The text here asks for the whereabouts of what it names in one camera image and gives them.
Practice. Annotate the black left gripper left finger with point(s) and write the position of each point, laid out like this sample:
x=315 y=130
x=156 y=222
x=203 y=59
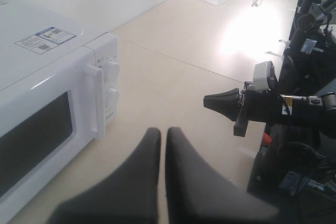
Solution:
x=128 y=195

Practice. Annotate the white microwave door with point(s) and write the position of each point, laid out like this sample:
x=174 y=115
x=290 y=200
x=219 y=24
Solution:
x=47 y=118

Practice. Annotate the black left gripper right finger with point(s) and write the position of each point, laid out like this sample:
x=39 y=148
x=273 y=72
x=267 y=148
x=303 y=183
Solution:
x=197 y=193

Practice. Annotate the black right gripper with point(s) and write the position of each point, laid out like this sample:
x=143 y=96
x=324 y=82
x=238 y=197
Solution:
x=249 y=105

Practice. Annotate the white control knob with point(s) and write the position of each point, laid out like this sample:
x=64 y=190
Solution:
x=111 y=71
x=111 y=97

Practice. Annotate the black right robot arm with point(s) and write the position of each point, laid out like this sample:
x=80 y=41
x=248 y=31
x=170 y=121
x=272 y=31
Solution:
x=312 y=112

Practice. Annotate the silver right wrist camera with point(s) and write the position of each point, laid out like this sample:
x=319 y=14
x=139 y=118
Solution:
x=264 y=76

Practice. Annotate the white microwave oven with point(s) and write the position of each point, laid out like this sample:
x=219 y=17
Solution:
x=32 y=38

